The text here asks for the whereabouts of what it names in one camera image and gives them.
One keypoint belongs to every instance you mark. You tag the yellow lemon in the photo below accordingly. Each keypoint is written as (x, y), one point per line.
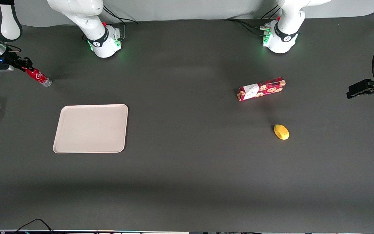
(281, 132)

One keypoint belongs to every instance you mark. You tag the red cookie box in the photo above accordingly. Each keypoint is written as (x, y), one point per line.
(261, 89)

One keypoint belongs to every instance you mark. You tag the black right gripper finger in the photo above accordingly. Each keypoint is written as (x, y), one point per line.
(27, 67)
(28, 61)

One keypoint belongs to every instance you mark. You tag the beige plastic tray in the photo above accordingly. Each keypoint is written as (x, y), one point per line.
(91, 128)

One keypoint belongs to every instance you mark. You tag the red coke bottle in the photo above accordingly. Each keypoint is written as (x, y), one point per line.
(39, 77)

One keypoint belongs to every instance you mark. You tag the dark grey table cover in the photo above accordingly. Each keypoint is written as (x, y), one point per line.
(187, 162)

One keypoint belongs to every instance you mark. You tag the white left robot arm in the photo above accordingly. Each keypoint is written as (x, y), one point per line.
(282, 39)

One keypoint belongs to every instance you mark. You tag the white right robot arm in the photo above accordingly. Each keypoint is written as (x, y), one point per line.
(100, 44)

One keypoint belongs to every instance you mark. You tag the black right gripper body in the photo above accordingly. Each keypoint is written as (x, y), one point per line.
(12, 60)

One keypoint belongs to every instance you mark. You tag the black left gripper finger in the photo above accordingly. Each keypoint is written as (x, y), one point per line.
(362, 84)
(360, 93)

